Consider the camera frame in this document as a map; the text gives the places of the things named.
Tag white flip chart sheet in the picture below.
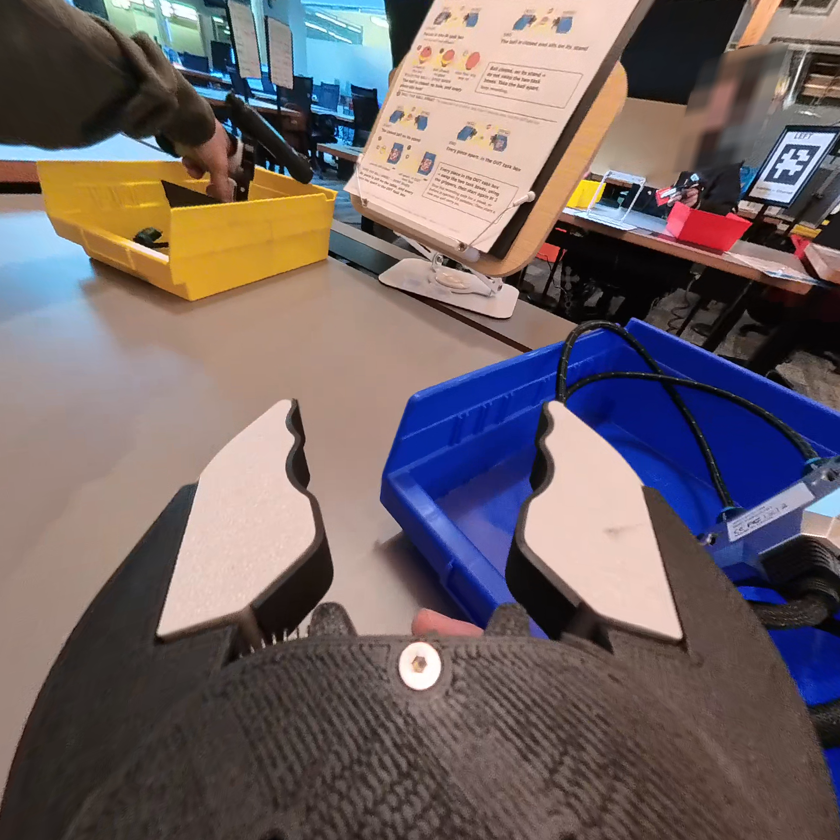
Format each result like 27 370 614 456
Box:
266 16 295 91
226 0 263 81

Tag wooden document stand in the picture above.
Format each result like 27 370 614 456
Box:
348 59 629 320

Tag background office workstations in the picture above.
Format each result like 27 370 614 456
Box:
177 39 388 172

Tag grey desk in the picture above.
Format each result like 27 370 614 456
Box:
0 196 578 788

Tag tag sign on stand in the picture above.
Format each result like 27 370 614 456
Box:
742 125 840 210

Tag black bin divider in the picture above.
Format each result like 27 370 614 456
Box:
161 180 227 210

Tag black speckled braided cable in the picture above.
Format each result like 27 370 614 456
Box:
556 320 824 526

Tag red plastic bin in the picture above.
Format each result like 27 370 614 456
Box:
666 201 752 253

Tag thick black cable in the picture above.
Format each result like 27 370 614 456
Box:
748 587 840 631

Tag person's left hand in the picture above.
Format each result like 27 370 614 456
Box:
180 121 240 203

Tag person's left forearm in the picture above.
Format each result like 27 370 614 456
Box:
0 0 221 158

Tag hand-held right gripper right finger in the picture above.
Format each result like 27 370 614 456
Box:
504 400 686 644

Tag printed instruction sheet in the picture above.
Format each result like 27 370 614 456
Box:
344 0 647 253

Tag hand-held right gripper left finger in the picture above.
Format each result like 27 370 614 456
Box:
155 398 336 647

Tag blue plastic bin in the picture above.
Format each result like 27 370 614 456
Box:
381 318 840 749

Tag person's right hand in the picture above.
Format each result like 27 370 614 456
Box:
412 608 485 639

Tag yellow plastic bin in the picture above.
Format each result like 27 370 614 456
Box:
36 159 337 301

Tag clear acrylic stand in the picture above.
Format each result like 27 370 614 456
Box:
586 169 647 227

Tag wooden background table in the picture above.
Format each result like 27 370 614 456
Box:
558 210 840 296

